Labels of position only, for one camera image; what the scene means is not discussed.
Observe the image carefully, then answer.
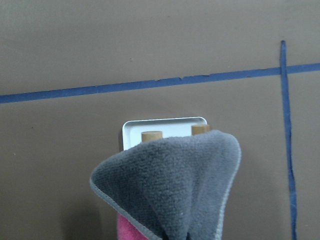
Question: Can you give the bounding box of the white towel rack with dowels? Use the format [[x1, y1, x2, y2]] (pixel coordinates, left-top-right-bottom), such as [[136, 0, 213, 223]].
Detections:
[[122, 116, 211, 150]]

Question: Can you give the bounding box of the grey and pink cloth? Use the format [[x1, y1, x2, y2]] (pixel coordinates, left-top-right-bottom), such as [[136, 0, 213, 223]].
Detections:
[[89, 130, 241, 240]]

